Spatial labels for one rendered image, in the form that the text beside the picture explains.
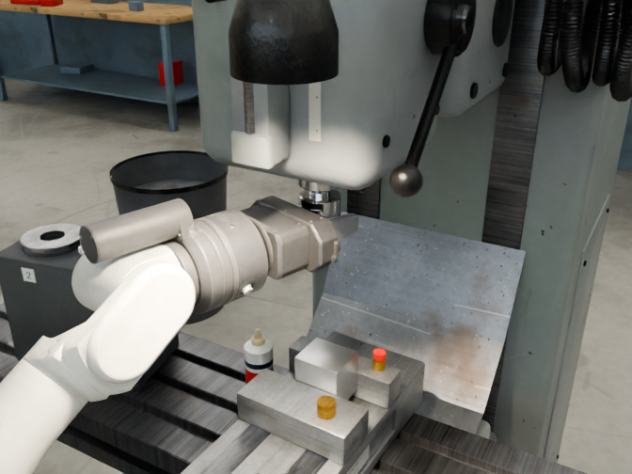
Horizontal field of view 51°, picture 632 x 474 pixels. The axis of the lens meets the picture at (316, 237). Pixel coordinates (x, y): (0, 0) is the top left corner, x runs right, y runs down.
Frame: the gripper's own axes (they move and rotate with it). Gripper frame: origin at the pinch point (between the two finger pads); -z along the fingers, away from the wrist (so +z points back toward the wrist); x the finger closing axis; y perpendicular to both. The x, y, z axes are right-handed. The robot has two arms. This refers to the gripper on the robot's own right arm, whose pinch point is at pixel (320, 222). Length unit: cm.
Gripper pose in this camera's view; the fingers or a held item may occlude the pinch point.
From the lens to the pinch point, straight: 74.7
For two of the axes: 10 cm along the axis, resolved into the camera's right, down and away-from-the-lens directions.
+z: -7.3, 2.8, -6.2
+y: -0.1, 9.1, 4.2
